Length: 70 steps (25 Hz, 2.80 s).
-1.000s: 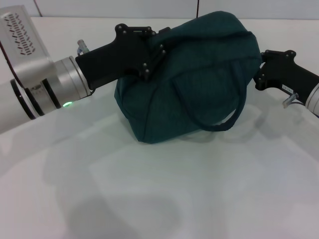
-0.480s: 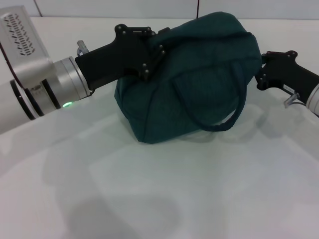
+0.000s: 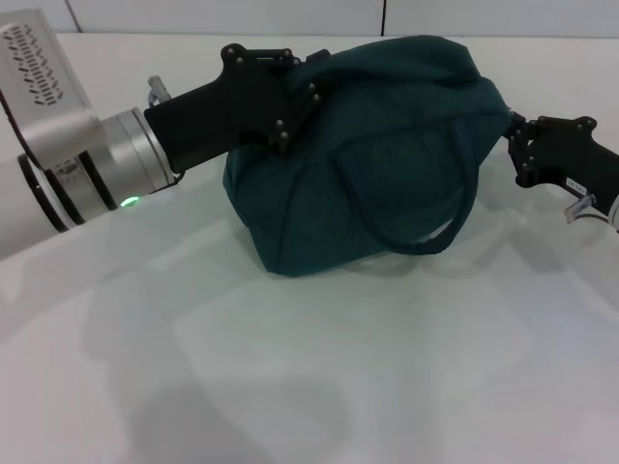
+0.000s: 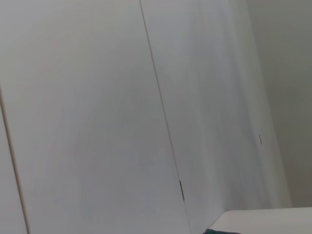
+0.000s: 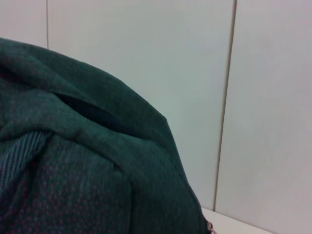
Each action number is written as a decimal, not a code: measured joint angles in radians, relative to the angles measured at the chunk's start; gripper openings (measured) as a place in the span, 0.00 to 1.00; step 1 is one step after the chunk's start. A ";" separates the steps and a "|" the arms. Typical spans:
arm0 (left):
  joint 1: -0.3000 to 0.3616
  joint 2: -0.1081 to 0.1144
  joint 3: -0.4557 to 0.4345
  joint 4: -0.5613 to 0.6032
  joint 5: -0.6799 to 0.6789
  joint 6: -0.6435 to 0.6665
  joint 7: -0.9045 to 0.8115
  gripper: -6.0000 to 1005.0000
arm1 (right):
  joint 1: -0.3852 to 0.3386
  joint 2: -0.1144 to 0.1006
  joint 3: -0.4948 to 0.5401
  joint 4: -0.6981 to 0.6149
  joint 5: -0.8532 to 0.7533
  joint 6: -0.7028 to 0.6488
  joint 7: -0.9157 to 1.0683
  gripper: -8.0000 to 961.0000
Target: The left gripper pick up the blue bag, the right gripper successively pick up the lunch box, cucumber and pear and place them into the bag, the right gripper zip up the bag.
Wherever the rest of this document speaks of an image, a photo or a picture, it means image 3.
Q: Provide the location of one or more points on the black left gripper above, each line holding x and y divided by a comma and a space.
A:
227, 106

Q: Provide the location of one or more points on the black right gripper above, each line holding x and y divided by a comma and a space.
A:
575, 154

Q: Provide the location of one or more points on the dark teal fabric lunch bag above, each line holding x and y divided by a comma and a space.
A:
377, 169

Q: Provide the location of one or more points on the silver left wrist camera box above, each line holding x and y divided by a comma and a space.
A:
43, 87

